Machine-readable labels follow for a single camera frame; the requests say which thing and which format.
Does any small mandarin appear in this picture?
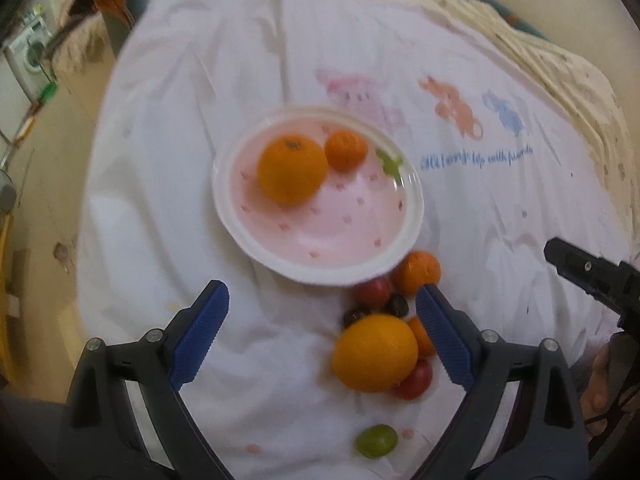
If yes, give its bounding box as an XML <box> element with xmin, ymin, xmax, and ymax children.
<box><xmin>391</xmin><ymin>250</ymin><xmax>443</xmax><ymax>298</ymax></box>
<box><xmin>324</xmin><ymin>130</ymin><xmax>368</xmax><ymax>172</ymax></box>
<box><xmin>406</xmin><ymin>315</ymin><xmax>438</xmax><ymax>358</ymax></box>

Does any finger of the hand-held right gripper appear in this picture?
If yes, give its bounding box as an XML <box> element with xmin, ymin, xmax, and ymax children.
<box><xmin>545</xmin><ymin>237</ymin><xmax>640</xmax><ymax>331</ymax></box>

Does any red cherry tomato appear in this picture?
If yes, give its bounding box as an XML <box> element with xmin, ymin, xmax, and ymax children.
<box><xmin>352</xmin><ymin>276</ymin><xmax>394</xmax><ymax>309</ymax></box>
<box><xmin>395</xmin><ymin>359</ymin><xmax>434</xmax><ymax>401</ymax></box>

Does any orange and teal cloth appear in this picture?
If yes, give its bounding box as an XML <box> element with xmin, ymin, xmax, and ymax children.
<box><xmin>92</xmin><ymin>0</ymin><xmax>138</xmax><ymax>58</ymax></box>

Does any cream quilted blanket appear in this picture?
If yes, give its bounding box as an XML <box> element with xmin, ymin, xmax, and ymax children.
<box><xmin>235</xmin><ymin>0</ymin><xmax>640</xmax><ymax>261</ymax></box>

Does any pink plate with white rim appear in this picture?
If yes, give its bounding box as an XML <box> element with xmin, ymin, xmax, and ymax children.
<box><xmin>211</xmin><ymin>105</ymin><xmax>425</xmax><ymax>287</ymax></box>

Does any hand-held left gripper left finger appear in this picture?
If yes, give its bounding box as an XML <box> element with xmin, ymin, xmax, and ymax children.
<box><xmin>55</xmin><ymin>280</ymin><xmax>236</xmax><ymax>480</ymax></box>

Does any white printed cloth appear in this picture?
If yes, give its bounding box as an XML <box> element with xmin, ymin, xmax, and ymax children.
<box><xmin>75</xmin><ymin>0</ymin><xmax>631</xmax><ymax>480</ymax></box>

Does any green lime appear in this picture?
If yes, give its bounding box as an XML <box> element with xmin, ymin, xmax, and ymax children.
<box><xmin>354</xmin><ymin>424</ymin><xmax>399</xmax><ymax>459</ymax></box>

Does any large orange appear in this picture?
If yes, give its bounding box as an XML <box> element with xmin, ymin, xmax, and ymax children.
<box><xmin>257</xmin><ymin>134</ymin><xmax>329</xmax><ymax>207</ymax></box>
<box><xmin>331</xmin><ymin>313</ymin><xmax>420</xmax><ymax>394</ymax></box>

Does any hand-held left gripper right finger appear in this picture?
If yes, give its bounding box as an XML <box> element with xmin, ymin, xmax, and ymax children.
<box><xmin>415</xmin><ymin>284</ymin><xmax>588</xmax><ymax>480</ymax></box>

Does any cream shaggy cloth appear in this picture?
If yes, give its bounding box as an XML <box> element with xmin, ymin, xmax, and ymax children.
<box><xmin>52</xmin><ymin>17</ymin><xmax>110</xmax><ymax>83</ymax></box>

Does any white washing machine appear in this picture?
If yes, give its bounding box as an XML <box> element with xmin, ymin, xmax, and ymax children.
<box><xmin>2</xmin><ymin>7</ymin><xmax>55</xmax><ymax>103</ymax></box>

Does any person's right hand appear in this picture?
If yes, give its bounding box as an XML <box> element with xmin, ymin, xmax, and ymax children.
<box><xmin>585</xmin><ymin>345</ymin><xmax>626</xmax><ymax>436</ymax></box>

